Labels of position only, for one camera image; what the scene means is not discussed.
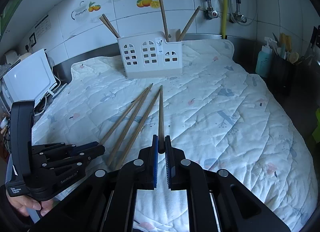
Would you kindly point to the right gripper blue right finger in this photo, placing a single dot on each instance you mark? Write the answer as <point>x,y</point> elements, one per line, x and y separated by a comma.
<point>170,162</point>

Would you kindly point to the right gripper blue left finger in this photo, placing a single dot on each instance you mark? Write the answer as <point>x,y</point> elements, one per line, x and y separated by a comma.
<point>154,160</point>

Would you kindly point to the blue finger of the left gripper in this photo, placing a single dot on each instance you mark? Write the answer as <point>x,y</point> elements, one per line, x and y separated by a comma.
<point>93,149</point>

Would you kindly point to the wooden chopstick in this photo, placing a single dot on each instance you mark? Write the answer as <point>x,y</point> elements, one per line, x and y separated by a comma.
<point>161,148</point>
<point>121,118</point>
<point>189,23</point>
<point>136,132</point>
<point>128,125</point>
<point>110,26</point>
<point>164,20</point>
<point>103,21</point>

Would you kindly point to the left hand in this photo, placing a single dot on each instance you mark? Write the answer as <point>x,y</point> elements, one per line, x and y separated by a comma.
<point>23,203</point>

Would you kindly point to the white quilted mat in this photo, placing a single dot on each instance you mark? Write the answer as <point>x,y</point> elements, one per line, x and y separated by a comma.
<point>221,117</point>

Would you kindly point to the white utensil holder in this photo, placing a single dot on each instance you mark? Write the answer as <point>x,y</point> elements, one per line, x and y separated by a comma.
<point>150,55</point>

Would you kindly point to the teal soap bottle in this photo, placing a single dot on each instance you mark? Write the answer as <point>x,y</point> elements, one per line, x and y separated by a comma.
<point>264,58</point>

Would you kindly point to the black utensil cup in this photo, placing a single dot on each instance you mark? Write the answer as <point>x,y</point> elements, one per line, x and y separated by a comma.
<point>283,74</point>

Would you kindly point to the steel water valve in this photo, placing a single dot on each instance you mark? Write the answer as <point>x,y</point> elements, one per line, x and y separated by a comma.
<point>210,14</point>

